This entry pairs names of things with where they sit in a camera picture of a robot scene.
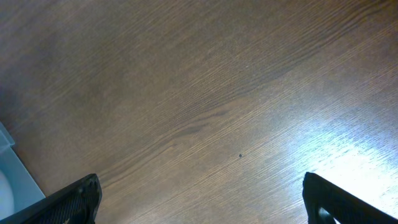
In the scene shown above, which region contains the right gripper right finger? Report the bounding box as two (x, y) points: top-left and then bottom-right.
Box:
(302, 172), (397, 224)

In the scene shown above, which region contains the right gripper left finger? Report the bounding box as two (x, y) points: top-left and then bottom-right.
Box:
(1, 174), (102, 224)

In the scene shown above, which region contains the clear plastic storage bin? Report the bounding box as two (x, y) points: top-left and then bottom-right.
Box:
(0, 124), (45, 220)

